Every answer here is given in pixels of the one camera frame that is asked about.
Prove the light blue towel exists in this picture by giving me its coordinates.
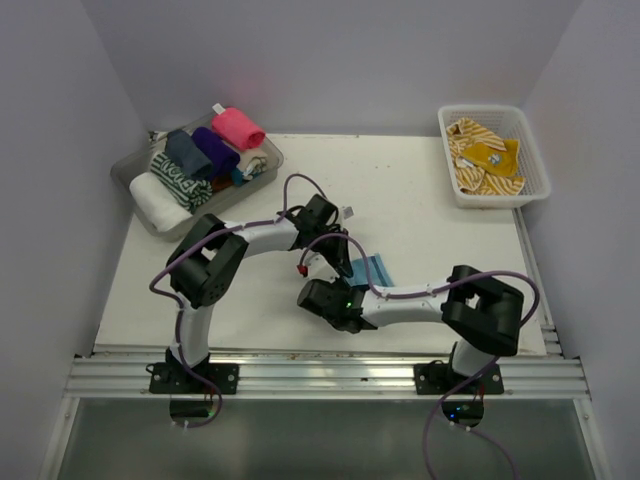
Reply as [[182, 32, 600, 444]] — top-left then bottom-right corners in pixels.
[[346, 253, 394, 287]]

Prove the grey plastic bin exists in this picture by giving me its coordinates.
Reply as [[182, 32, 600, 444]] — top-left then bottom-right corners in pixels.
[[111, 114, 284, 242]]

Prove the pink towel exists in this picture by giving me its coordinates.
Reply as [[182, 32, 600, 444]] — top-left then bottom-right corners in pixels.
[[211, 104, 266, 151]]

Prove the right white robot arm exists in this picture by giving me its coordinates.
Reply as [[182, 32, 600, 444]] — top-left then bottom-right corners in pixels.
[[297, 265, 524, 393]]

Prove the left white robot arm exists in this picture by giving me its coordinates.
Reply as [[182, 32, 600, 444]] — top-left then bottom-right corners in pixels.
[[164, 194, 353, 393]]

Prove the beige teal rolled towel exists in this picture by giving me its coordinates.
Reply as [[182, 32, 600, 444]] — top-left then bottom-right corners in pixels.
[[231, 148, 278, 186]]

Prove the orange rolled towel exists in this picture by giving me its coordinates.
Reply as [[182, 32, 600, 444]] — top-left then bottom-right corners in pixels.
[[210, 173, 234, 193]]

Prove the purple rolled towel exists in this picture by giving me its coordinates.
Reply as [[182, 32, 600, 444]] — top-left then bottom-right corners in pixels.
[[191, 127, 240, 176]]

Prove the green patterned rolled towel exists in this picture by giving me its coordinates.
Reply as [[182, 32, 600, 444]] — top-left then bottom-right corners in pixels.
[[149, 152, 213, 213]]

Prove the white rolled towel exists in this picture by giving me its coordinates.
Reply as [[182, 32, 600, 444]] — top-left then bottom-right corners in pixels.
[[129, 172, 192, 233]]

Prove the grey rolled towel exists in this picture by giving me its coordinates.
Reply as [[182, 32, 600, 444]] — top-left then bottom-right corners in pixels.
[[165, 130, 213, 180]]

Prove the yellow striped towel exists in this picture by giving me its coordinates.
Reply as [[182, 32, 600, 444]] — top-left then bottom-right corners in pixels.
[[446, 117, 526, 196]]

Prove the white plastic basket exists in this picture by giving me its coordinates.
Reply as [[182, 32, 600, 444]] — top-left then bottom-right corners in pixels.
[[438, 105, 551, 209]]

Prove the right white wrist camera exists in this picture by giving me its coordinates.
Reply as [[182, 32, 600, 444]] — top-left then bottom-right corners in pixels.
[[296, 253, 323, 278]]

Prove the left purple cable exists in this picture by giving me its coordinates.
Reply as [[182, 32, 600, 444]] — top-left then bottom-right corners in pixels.
[[148, 173, 326, 391]]

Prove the aluminium mounting rail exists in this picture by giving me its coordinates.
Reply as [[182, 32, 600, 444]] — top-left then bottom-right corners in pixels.
[[64, 351, 591, 400]]

